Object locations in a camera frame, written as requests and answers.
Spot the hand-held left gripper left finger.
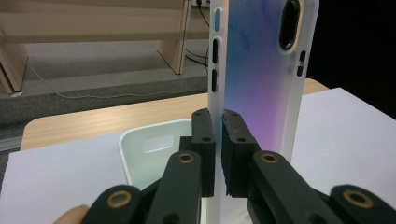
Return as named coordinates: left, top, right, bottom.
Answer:
left=178, top=107, right=217, bottom=198

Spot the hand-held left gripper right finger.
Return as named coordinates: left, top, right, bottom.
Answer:
left=220, top=108, right=262, bottom=199

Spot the translucent blue phone case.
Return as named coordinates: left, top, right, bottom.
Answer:
left=206, top=0, right=320, bottom=224

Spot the light wooden shelf unit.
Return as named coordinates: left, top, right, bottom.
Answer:
left=0, top=0, right=216, bottom=95

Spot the black cable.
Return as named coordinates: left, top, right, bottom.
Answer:
left=184, top=47, right=209, bottom=68
left=195, top=0, right=210, bottom=28

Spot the white table sheet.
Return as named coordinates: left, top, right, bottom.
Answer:
left=0, top=87, right=396, bottom=224

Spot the white plastic basket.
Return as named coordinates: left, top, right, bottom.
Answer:
left=118, top=119, right=250, bottom=224

